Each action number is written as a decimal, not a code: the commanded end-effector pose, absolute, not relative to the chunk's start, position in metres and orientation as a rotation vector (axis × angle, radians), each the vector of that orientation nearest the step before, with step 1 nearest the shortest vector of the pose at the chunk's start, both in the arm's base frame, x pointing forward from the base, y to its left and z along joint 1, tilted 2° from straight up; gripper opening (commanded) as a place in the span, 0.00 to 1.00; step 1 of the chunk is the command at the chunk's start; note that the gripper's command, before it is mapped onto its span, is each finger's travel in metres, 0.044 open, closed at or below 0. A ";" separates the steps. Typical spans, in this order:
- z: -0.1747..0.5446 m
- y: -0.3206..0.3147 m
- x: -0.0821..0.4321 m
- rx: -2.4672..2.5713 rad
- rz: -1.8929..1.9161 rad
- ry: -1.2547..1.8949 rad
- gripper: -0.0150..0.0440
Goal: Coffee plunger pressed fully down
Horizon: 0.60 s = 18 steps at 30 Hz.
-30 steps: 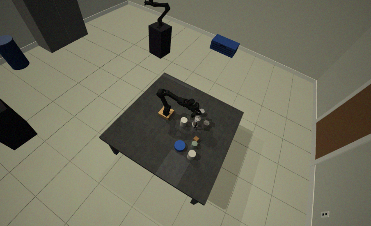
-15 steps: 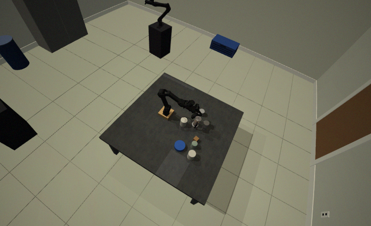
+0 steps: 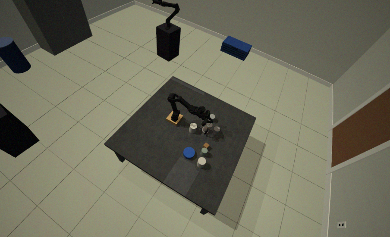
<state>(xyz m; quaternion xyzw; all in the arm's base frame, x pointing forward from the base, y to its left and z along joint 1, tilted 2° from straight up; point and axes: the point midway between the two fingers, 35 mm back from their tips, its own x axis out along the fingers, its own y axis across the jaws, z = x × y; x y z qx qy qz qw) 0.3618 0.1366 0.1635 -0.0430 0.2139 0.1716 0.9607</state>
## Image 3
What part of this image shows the blue cylinder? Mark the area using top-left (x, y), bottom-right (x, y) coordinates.
top-left (183, 147), bottom-right (195, 159)

